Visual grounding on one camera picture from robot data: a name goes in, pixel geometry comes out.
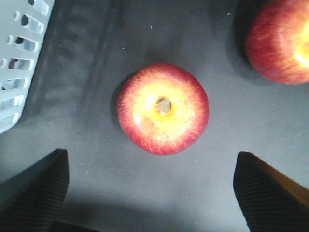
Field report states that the red apple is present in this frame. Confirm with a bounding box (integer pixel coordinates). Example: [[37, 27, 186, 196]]
[[117, 63, 210, 155], [245, 0, 309, 85]]

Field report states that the light blue plastic basket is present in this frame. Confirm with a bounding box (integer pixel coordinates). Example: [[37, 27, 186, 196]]
[[0, 0, 55, 133]]

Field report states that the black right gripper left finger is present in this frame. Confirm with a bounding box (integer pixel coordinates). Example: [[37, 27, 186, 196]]
[[0, 149, 70, 232]]

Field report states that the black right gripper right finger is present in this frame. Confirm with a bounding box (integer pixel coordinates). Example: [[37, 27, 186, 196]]
[[233, 151, 309, 232]]

